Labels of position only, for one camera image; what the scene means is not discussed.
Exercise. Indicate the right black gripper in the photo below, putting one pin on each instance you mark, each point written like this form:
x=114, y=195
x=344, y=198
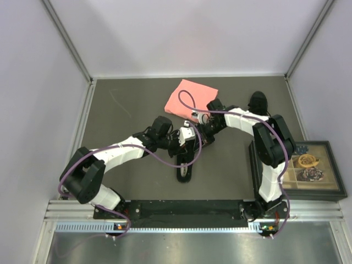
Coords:
x=206, y=138

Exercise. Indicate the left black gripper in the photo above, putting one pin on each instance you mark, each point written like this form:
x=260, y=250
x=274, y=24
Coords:
x=179, y=149

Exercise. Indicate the black sneaker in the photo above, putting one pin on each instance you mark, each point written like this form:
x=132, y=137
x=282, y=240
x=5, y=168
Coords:
x=184, y=174
x=258, y=104

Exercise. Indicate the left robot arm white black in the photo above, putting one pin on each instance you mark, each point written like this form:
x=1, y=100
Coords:
x=83, y=175

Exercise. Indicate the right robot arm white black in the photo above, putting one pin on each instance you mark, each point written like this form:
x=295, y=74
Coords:
x=273, y=143

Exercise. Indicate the pink folded cloth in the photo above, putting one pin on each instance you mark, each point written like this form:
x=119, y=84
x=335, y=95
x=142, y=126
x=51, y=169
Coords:
x=201, y=94

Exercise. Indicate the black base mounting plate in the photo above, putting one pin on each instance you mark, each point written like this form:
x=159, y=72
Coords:
x=197, y=213

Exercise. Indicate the dark framed compartment box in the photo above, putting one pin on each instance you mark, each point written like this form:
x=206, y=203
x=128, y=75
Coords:
x=312, y=173

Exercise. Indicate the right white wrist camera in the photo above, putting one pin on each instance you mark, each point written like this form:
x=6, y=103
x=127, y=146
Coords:
x=198, y=117

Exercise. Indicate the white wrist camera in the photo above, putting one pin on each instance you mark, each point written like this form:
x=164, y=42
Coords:
x=186, y=133
x=198, y=117

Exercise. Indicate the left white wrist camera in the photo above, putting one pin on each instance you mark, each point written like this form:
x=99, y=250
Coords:
x=186, y=133

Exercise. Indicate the aluminium frame rail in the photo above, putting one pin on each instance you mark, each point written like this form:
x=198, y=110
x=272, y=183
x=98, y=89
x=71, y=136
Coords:
x=69, y=210

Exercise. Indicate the grey slotted cable duct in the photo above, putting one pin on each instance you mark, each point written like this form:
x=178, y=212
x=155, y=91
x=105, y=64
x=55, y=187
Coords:
x=111, y=227

